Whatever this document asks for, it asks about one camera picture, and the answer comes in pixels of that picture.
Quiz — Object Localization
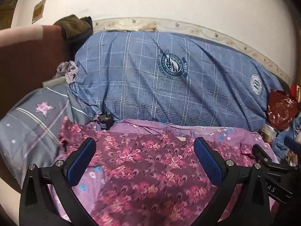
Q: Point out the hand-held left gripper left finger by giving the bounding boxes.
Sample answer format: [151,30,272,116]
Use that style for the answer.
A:
[20,137,97,226]

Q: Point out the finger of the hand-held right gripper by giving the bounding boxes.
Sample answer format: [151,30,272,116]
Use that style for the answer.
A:
[283,137,301,153]
[252,144,286,170]

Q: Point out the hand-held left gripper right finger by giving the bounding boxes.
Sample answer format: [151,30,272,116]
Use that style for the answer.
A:
[193,137,277,226]

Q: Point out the maroon floral garment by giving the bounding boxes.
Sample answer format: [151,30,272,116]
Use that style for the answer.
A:
[59,116,264,226]

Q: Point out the dark green clothes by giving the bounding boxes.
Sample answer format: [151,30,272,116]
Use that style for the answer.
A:
[53,15,94,43]

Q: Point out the blue denim cloth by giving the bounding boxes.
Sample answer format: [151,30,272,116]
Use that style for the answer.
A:
[271,113,301,160]

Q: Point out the purple flowered bed sheet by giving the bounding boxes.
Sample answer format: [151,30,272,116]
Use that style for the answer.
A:
[48,119,280,226]

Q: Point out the red plastic bag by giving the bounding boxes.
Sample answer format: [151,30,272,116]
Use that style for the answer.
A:
[267,89,299,131]

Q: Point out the black power adapter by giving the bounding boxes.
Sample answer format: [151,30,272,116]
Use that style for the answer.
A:
[98,114,114,130]

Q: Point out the grey star-print pillow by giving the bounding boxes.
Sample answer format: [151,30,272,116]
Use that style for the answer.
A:
[0,83,94,182]

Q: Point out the grey crumpled cloth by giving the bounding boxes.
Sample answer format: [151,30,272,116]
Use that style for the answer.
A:
[55,61,79,85]

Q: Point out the blue plaid quilt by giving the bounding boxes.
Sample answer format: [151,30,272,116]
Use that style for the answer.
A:
[68,31,284,132]

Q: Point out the brown bed headboard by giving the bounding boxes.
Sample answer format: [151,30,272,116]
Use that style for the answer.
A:
[0,25,78,120]

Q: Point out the small framed picture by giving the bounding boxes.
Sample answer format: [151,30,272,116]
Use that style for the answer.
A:
[32,0,47,24]

